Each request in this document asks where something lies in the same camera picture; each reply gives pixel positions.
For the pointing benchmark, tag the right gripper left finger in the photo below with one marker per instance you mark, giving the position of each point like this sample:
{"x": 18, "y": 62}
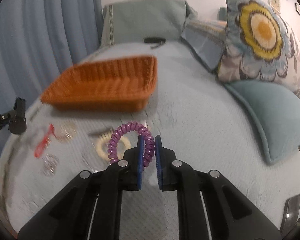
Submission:
{"x": 89, "y": 206}

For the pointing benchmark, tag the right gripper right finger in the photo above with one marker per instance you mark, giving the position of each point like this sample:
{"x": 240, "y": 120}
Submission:
{"x": 209, "y": 205}

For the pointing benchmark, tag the red hair clip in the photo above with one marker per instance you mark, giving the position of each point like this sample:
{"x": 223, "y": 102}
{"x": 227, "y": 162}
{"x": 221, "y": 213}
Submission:
{"x": 40, "y": 148}

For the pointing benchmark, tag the silver rhinestone ornament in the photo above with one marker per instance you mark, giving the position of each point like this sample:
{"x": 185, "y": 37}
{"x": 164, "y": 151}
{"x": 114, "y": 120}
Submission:
{"x": 50, "y": 163}

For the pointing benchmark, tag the dark metal alligator clip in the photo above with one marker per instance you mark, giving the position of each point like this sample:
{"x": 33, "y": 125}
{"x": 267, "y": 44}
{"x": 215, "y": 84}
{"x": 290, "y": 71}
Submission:
{"x": 100, "y": 132}

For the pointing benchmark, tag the blue curtain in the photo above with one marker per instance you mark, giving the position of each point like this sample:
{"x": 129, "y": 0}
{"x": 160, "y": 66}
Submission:
{"x": 39, "y": 39}

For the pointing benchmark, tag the orange wicker basket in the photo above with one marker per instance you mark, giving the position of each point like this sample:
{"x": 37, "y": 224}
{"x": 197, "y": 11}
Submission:
{"x": 115, "y": 85}

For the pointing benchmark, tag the teal cushion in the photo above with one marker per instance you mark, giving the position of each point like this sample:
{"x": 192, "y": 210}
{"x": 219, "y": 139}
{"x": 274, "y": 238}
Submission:
{"x": 275, "y": 111}

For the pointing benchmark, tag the teal sofa armrest cover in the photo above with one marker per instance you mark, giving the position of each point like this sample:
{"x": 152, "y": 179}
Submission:
{"x": 135, "y": 20}

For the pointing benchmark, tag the large floral pillow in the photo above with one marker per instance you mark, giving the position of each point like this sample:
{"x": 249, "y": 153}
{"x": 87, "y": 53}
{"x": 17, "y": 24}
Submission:
{"x": 259, "y": 45}

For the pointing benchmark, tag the striped blue folded blanket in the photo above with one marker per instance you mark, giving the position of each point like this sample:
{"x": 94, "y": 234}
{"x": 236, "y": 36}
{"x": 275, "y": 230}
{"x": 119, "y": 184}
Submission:
{"x": 207, "y": 40}

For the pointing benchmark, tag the butterfly picture frame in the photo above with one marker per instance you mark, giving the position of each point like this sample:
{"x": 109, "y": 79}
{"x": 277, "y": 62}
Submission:
{"x": 276, "y": 6}

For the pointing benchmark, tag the tiny picture frame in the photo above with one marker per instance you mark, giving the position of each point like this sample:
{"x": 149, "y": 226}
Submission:
{"x": 297, "y": 7}

